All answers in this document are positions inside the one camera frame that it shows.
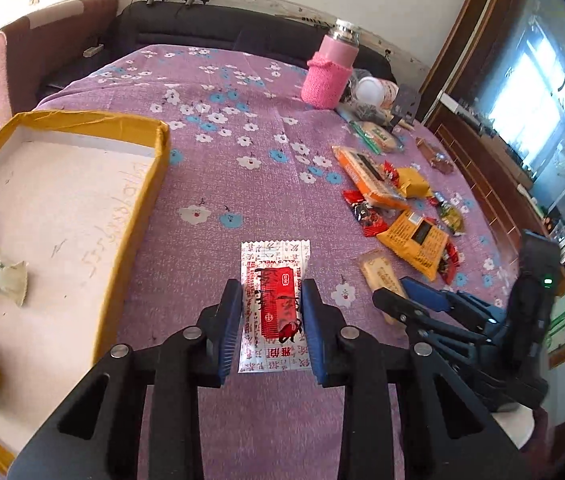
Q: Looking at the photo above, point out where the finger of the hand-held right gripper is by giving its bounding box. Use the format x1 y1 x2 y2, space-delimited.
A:
401 276 508 336
372 287 489 361

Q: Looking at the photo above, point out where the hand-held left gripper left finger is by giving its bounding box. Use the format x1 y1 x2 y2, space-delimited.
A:
7 279 244 480

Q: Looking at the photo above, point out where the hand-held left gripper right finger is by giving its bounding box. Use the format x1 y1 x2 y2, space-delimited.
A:
301 278 538 480

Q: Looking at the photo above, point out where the red and white snack packet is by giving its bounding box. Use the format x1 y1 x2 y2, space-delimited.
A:
238 241 311 374

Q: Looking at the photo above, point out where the yellow taped cardboard box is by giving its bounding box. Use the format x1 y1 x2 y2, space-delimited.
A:
0 110 171 476

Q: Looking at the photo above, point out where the beige wafer packet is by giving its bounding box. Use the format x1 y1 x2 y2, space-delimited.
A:
359 250 408 321

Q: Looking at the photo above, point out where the small red snack packet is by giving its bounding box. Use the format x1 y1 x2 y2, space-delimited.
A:
439 242 463 283

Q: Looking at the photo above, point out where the orange packet with black label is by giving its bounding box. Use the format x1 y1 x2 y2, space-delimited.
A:
376 210 449 282

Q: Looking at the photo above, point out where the small green yellow packet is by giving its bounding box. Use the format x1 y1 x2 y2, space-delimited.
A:
437 202 465 235

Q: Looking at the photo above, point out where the red dark snack packet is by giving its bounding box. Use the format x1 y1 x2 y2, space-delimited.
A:
343 190 394 237

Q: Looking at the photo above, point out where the yellow snack packet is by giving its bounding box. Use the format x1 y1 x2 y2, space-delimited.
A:
395 166 434 200

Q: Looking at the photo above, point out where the white stool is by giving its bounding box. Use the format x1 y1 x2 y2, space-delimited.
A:
492 405 535 451

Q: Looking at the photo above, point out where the long orange biscuit packet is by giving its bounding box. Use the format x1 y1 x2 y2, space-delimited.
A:
332 146 410 211

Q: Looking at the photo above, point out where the brown snack packet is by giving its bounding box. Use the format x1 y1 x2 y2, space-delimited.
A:
416 137 455 175

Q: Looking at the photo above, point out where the round cracker packet green label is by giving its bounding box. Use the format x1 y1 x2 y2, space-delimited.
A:
349 120 405 153

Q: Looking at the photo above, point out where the brown wooden cabinet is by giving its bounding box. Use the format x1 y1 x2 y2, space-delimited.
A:
417 0 565 368

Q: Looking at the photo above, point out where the white printed container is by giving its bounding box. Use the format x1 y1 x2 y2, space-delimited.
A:
357 76 398 108

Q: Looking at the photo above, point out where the purple floral tablecloth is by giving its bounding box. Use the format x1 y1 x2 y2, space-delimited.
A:
22 44 523 480

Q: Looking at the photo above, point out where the white crumpled snack packet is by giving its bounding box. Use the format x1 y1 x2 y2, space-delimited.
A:
0 243 29 307

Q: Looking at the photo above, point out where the pink bottle with knit sleeve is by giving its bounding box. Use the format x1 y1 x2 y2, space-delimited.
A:
300 19 360 110

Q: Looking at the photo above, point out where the dark sofa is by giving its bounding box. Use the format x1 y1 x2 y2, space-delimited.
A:
42 2 393 101

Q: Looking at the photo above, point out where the pink upholstered chair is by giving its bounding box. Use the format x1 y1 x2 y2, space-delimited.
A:
0 0 119 128

